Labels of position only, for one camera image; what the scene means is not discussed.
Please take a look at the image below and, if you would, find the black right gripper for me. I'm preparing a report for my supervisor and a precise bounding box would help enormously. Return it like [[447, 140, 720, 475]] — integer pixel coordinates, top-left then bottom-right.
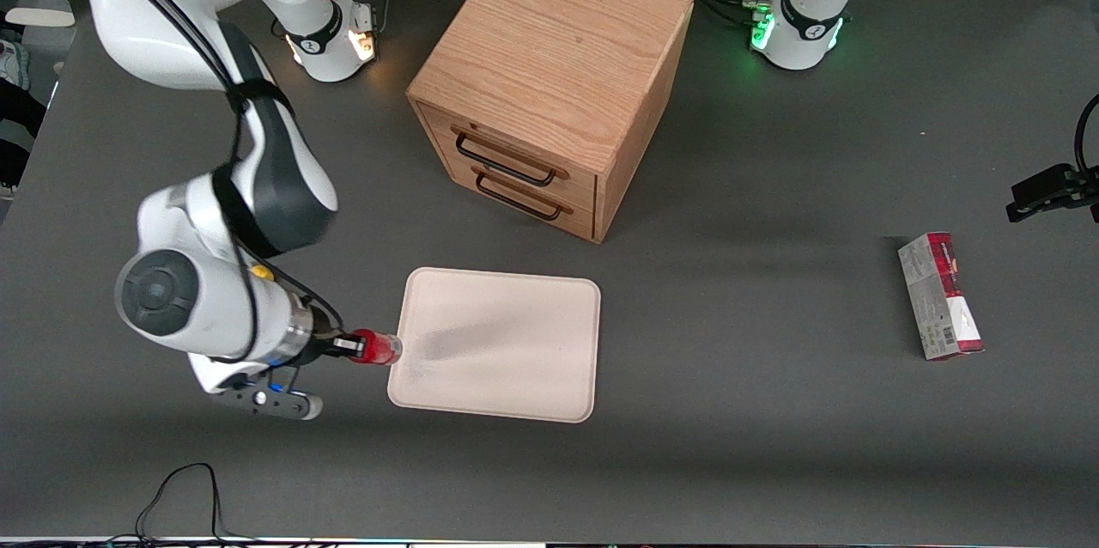
[[296, 328, 371, 369]]

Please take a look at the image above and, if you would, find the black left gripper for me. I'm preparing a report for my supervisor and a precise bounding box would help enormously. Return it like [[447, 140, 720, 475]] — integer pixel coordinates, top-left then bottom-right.
[[1006, 163, 1099, 224]]

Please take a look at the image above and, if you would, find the red coke bottle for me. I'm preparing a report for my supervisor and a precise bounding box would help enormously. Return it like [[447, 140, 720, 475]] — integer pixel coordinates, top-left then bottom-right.
[[350, 328, 404, 368]]

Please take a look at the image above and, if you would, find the cream plastic tray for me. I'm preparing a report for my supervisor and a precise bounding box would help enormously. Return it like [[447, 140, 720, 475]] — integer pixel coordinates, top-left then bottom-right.
[[386, 266, 602, 424]]

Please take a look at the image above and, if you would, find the red and grey carton box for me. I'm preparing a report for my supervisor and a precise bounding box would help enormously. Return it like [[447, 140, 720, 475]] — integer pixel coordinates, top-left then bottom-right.
[[897, 231, 985, 361]]

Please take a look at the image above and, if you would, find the wooden drawer cabinet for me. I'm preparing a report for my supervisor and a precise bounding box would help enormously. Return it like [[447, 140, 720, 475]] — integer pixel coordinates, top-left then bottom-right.
[[405, 0, 695, 245]]

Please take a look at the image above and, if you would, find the grey sneaker shoe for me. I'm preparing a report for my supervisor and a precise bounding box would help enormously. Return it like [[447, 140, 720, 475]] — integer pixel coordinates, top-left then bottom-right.
[[0, 41, 32, 94]]

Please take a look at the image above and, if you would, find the white flat oval object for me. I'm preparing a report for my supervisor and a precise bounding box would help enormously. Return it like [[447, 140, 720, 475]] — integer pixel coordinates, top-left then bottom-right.
[[4, 8, 77, 28]]

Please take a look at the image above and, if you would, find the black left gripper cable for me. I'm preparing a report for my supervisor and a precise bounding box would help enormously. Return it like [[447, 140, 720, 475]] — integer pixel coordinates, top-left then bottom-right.
[[1075, 93, 1099, 180]]

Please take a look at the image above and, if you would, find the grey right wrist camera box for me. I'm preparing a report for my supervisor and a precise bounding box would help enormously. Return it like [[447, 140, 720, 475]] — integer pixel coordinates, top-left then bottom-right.
[[209, 366, 325, 423]]

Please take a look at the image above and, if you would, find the thin black looped cable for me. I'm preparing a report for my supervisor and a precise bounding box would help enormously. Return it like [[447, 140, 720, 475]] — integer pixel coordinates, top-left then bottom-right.
[[136, 462, 258, 543]]

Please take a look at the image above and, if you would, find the short black drawer handle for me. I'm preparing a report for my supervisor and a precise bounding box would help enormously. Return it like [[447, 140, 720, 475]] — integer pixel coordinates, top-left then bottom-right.
[[471, 166, 574, 222]]

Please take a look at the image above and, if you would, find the long black drawer handle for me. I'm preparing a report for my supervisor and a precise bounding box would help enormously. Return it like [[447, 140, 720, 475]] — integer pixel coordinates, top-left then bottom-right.
[[451, 127, 569, 187]]

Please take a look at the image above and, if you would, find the black cable along right arm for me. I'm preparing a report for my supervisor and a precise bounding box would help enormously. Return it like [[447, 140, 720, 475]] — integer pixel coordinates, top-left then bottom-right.
[[76, 0, 346, 360]]

